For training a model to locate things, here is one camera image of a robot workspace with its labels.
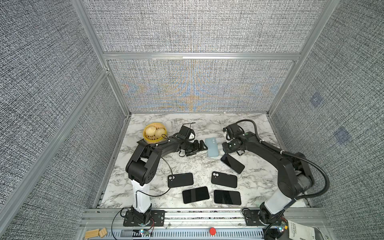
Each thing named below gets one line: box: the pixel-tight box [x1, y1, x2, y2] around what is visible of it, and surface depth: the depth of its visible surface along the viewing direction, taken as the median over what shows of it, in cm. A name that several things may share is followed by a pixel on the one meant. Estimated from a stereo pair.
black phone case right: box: [211, 171, 238, 188], surface depth 89 cm
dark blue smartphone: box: [220, 153, 245, 174], surface depth 96 cm
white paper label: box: [288, 220, 315, 240], surface depth 70 cm
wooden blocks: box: [84, 227, 108, 239], surface depth 71 cm
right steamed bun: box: [155, 128, 166, 139], surface depth 103 cm
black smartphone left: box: [182, 186, 210, 204], surface depth 83 cm
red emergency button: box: [209, 227, 216, 235], surface depth 69 cm
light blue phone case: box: [205, 137, 219, 157], surface depth 103 cm
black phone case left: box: [167, 172, 194, 188], surface depth 88 cm
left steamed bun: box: [145, 126, 157, 137], surface depth 103 cm
